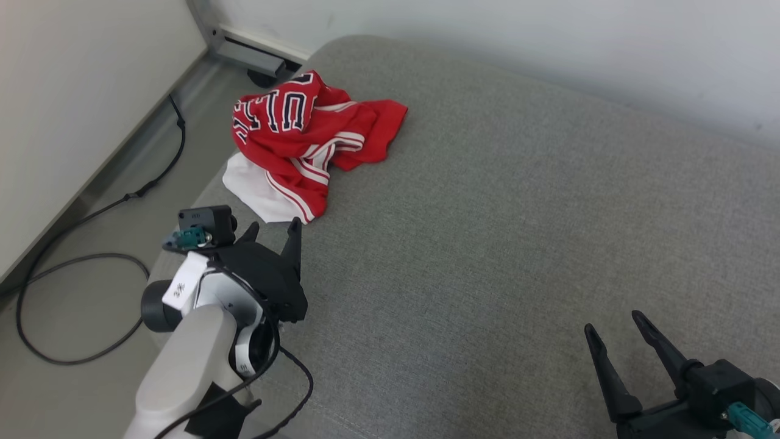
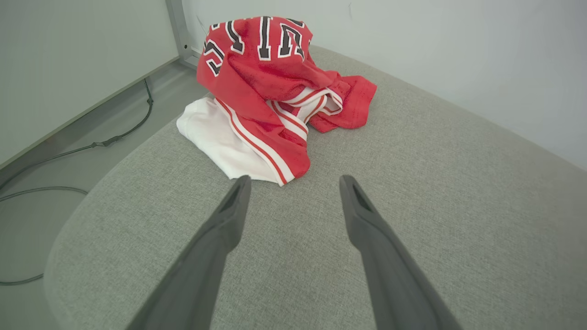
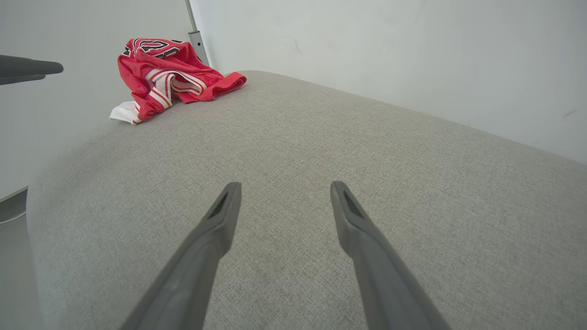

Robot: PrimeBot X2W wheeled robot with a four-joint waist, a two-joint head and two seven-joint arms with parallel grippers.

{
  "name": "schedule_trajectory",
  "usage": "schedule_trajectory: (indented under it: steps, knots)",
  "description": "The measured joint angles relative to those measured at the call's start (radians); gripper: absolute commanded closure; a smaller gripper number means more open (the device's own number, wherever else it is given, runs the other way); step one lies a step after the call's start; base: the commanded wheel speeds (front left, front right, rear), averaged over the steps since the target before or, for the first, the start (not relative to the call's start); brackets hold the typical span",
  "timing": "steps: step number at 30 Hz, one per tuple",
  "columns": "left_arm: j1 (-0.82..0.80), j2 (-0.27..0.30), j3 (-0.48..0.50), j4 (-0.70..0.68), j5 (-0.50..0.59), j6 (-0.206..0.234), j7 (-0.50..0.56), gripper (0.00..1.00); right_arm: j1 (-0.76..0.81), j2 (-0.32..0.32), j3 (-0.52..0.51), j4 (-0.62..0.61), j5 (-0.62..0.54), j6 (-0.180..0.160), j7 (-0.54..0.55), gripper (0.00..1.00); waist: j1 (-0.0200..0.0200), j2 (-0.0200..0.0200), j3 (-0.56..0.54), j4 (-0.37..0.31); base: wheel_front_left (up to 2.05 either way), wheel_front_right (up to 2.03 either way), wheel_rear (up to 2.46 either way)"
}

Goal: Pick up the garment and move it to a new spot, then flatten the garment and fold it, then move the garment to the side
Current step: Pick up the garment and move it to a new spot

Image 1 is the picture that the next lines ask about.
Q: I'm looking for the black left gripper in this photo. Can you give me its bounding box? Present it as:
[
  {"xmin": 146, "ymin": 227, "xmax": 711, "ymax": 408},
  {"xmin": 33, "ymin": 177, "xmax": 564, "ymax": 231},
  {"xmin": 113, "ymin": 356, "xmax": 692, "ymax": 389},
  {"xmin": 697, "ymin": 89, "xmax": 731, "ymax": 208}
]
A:
[{"xmin": 213, "ymin": 218, "xmax": 309, "ymax": 324}]

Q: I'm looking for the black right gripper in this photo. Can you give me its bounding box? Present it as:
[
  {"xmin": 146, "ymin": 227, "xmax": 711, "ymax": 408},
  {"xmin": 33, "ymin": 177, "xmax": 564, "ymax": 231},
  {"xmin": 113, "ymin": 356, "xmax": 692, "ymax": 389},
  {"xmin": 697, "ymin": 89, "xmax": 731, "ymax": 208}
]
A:
[{"xmin": 584, "ymin": 310, "xmax": 733, "ymax": 439}]

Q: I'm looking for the red basketball jersey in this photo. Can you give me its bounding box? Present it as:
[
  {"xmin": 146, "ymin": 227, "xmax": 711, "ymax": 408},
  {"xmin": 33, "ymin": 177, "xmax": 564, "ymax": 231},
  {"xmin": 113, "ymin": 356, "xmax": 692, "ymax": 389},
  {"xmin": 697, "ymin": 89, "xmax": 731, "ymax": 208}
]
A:
[{"xmin": 222, "ymin": 70, "xmax": 409, "ymax": 225}]

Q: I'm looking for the white partition panel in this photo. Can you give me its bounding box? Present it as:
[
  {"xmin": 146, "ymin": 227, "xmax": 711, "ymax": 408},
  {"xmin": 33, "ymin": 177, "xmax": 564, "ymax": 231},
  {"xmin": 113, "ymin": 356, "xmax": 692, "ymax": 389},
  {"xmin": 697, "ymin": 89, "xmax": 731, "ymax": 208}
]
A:
[{"xmin": 0, "ymin": 0, "xmax": 208, "ymax": 285}]

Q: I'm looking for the teal left camera connector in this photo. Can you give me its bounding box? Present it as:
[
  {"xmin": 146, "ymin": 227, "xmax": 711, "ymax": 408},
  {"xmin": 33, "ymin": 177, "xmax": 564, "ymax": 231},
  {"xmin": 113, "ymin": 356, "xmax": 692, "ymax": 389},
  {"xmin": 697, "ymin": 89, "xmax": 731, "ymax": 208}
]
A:
[{"xmin": 163, "ymin": 226, "xmax": 211, "ymax": 252}]

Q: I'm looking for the teal camera connector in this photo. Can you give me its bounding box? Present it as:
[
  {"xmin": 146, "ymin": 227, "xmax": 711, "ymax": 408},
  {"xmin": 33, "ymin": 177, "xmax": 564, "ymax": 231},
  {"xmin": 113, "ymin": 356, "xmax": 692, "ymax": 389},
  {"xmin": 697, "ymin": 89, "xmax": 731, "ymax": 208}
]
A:
[
  {"xmin": 163, "ymin": 226, "xmax": 211, "ymax": 252},
  {"xmin": 725, "ymin": 402, "xmax": 772, "ymax": 439}
]

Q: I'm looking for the white cable label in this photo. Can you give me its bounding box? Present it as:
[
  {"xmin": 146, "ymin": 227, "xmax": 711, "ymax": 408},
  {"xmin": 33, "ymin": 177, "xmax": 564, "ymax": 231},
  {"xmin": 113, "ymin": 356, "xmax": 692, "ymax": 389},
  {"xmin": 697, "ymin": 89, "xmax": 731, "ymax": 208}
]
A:
[{"xmin": 161, "ymin": 251, "xmax": 210, "ymax": 310}]

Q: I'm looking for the teal right camera connector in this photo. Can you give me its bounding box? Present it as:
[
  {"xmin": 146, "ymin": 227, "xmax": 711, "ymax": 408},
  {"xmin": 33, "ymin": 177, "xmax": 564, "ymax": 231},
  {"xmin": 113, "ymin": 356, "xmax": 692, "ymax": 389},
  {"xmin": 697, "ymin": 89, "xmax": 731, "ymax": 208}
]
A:
[{"xmin": 725, "ymin": 402, "xmax": 772, "ymax": 439}]

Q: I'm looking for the black floor cable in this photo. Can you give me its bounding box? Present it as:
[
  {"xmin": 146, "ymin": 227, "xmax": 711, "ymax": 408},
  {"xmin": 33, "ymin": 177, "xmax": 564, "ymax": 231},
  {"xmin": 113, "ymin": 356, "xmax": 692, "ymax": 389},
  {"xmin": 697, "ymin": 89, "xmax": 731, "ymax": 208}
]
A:
[{"xmin": 16, "ymin": 93, "xmax": 187, "ymax": 366}]

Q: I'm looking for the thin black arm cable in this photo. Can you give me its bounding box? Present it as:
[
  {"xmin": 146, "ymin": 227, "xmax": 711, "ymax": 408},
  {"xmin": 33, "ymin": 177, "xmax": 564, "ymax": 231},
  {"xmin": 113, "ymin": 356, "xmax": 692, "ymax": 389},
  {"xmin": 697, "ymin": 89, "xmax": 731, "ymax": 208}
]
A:
[{"xmin": 154, "ymin": 323, "xmax": 315, "ymax": 439}]

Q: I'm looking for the grey metal partition frame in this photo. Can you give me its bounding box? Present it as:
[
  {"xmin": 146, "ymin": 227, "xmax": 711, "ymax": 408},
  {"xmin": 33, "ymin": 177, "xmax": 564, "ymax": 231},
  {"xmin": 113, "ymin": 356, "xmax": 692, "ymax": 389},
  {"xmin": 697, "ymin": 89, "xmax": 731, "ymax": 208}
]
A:
[{"xmin": 186, "ymin": 0, "xmax": 287, "ymax": 77}]

